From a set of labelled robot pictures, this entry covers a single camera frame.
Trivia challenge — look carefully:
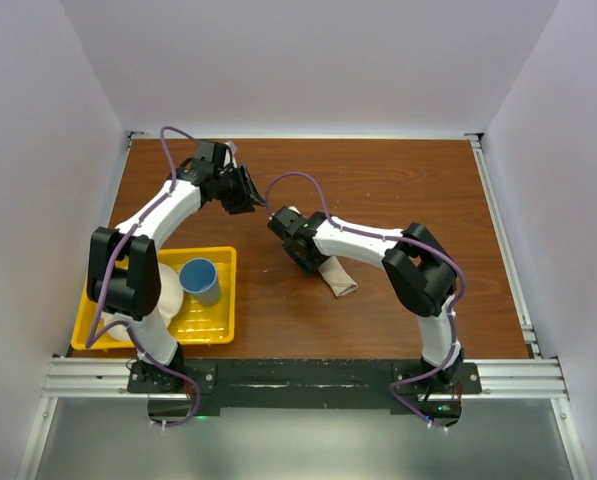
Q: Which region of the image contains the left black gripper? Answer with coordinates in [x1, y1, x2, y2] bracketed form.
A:
[213, 163, 265, 215]

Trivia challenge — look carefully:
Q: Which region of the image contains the beige cloth napkin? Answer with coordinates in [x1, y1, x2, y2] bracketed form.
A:
[285, 203, 359, 299]

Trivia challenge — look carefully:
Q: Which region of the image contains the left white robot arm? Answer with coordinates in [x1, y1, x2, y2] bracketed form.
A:
[85, 140, 264, 392]

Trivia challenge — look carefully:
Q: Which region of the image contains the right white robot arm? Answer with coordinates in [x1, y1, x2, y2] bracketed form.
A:
[268, 207, 466, 393]

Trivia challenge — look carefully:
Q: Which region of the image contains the blue plastic cup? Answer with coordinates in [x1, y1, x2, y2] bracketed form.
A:
[178, 258, 221, 307]

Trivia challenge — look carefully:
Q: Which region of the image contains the white divided plate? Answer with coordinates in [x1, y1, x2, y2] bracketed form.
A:
[101, 263, 184, 342]

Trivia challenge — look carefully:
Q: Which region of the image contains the yellow plastic tray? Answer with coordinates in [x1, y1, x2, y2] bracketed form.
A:
[71, 246, 237, 351]

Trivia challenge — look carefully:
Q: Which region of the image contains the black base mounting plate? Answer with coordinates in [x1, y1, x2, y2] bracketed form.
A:
[127, 358, 482, 427]

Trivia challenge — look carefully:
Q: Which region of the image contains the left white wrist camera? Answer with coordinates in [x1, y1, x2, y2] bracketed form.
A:
[223, 141, 237, 168]

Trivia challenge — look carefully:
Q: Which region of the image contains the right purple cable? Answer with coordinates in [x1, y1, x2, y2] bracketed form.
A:
[263, 171, 468, 431]

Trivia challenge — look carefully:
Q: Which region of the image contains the purple cable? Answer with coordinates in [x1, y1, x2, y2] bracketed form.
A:
[83, 125, 204, 429]
[263, 171, 468, 431]

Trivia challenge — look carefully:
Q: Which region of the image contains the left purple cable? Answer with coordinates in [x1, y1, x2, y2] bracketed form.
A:
[83, 125, 204, 429]

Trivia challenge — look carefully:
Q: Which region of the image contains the aluminium table frame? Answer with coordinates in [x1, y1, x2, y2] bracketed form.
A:
[19, 138, 588, 479]

